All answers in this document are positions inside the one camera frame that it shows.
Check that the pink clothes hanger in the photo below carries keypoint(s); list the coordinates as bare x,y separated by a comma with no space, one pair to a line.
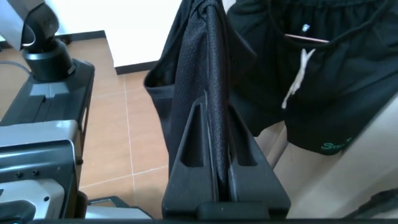
308,38

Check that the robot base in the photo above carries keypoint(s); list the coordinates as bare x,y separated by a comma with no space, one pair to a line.
37,155

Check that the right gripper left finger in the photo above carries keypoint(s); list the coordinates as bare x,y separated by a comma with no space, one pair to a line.
183,186

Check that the black mesh garment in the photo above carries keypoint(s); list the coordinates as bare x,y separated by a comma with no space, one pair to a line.
192,62

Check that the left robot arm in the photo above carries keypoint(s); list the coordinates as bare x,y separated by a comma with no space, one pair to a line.
48,59

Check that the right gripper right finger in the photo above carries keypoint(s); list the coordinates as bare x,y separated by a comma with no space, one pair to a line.
261,186

